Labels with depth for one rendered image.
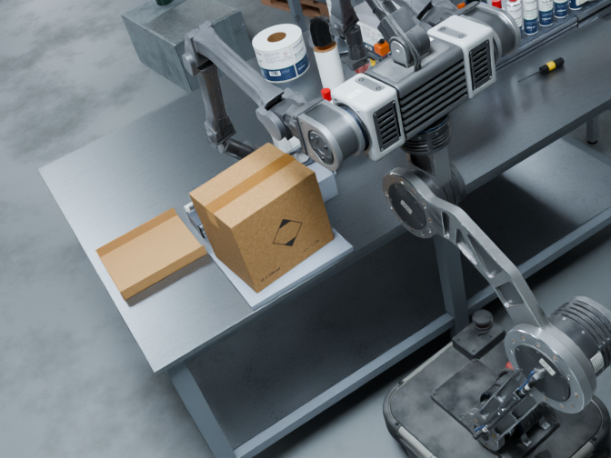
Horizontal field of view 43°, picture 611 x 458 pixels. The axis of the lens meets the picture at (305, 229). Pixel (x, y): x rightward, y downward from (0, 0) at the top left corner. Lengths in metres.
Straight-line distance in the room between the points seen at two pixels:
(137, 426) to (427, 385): 1.21
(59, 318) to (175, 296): 1.53
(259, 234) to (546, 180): 1.61
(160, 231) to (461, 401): 1.16
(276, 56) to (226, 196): 0.98
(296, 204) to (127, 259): 0.69
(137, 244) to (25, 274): 1.64
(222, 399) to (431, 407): 0.77
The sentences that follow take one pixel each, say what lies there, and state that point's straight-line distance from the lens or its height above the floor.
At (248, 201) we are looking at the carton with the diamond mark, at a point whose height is 1.12.
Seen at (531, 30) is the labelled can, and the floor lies 0.90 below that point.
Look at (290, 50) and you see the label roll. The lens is 3.11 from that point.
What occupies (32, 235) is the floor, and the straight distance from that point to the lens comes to 4.51.
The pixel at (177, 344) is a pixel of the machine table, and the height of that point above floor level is 0.83.
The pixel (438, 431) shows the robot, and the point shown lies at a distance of 2.65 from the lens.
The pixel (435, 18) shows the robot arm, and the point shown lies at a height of 1.47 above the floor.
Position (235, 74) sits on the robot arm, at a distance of 2.01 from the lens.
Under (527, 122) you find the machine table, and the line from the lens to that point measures 2.77.
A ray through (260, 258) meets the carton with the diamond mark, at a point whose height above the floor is 0.96.
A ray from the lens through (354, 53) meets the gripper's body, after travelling 2.71.
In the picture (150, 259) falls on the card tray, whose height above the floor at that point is 0.83.
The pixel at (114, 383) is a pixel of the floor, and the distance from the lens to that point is 3.50.
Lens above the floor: 2.47
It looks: 41 degrees down
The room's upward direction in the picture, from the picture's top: 18 degrees counter-clockwise
